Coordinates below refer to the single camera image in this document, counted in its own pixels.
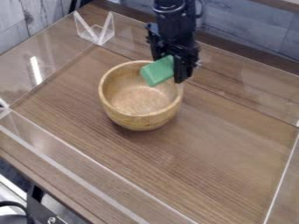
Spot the clear acrylic corner bracket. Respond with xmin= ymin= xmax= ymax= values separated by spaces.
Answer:
xmin=74 ymin=11 xmax=115 ymax=46

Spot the green rectangular block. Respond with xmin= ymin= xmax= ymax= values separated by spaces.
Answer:
xmin=140 ymin=55 xmax=174 ymax=87

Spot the wooden bowl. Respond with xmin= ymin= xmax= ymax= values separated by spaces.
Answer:
xmin=98 ymin=60 xmax=183 ymax=131

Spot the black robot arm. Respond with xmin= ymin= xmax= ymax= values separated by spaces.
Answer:
xmin=140 ymin=0 xmax=202 ymax=87

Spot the black cable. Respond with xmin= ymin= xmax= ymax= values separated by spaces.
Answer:
xmin=0 ymin=200 xmax=29 ymax=211

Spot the black table leg bracket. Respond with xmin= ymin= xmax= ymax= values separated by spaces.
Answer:
xmin=27 ymin=185 xmax=67 ymax=224

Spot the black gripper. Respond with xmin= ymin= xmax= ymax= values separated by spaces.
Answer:
xmin=144 ymin=8 xmax=202 ymax=84

